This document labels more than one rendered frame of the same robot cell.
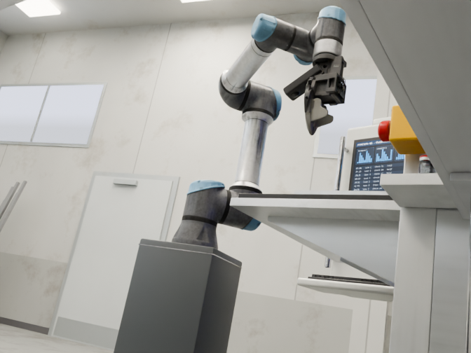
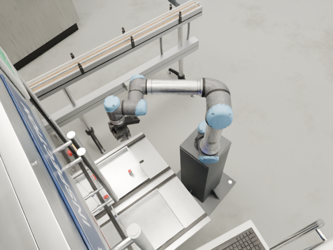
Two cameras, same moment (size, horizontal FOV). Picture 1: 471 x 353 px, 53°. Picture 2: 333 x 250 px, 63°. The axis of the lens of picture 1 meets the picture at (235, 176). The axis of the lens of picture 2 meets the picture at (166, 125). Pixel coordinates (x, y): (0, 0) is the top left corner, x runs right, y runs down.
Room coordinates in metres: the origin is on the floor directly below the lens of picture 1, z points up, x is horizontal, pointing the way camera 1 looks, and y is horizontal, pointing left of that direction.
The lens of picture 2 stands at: (1.63, -0.78, 2.42)
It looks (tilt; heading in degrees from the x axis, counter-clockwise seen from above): 58 degrees down; 114
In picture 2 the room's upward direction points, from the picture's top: 6 degrees counter-clockwise
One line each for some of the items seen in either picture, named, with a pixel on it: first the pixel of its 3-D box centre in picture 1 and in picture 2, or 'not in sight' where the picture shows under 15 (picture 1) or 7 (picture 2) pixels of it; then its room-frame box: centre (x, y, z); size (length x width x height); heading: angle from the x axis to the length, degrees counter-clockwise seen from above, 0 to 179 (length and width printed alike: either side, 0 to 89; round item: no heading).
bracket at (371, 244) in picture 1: (333, 248); not in sight; (1.04, -0.24, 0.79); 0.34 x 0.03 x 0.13; 55
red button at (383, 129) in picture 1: (389, 131); not in sight; (0.81, -0.27, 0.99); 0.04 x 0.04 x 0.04; 55
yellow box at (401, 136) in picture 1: (413, 129); not in sight; (0.79, -0.31, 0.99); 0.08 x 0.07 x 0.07; 55
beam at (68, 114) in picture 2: not in sight; (129, 80); (0.64, 0.70, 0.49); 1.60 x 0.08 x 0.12; 55
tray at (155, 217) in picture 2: not in sight; (144, 226); (1.34, -0.55, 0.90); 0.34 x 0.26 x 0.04; 55
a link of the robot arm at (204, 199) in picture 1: (206, 200); (207, 132); (1.51, 0.08, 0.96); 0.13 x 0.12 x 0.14; 107
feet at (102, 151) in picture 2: not in sight; (90, 133); (0.32, 0.25, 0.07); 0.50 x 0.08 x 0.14; 145
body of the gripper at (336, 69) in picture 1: (326, 80); (119, 126); (1.09, -0.19, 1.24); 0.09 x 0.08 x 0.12; 55
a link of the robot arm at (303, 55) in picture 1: (307, 45); (135, 104); (1.19, -0.13, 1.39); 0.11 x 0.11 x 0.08; 17
